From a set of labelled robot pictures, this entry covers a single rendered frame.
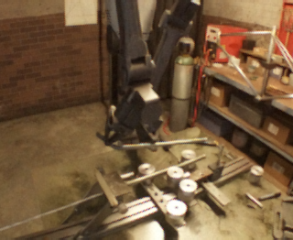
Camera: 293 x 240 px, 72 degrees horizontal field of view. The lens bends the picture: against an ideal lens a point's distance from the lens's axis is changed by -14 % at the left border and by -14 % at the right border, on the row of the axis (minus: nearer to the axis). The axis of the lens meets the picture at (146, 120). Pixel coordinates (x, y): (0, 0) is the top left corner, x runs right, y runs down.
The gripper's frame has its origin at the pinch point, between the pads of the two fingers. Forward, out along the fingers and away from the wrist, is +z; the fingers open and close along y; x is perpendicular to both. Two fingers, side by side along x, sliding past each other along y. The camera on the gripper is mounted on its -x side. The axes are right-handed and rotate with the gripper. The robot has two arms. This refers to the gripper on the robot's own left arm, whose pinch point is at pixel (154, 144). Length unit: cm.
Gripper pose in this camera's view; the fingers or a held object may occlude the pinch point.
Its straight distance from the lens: 74.4
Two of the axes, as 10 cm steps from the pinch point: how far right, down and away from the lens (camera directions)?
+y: 0.4, -8.7, -4.8
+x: 9.8, -0.6, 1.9
